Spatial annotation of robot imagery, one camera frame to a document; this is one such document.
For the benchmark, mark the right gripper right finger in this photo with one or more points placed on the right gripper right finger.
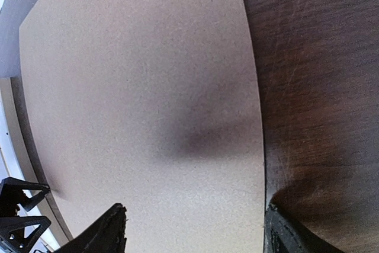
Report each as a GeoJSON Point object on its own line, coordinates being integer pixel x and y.
{"type": "Point", "coordinates": [284, 233]}

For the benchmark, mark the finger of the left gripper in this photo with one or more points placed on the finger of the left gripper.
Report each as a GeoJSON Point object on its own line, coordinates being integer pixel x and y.
{"type": "Point", "coordinates": [19, 234]}
{"type": "Point", "coordinates": [16, 193]}

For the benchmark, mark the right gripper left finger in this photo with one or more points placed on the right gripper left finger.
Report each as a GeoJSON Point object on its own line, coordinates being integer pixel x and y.
{"type": "Point", "coordinates": [106, 234]}

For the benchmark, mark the brown backing board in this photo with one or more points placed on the brown backing board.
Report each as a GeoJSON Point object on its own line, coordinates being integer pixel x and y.
{"type": "Point", "coordinates": [153, 104]}

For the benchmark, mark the cat photo print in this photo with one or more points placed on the cat photo print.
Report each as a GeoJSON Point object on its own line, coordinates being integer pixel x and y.
{"type": "Point", "coordinates": [9, 162]}

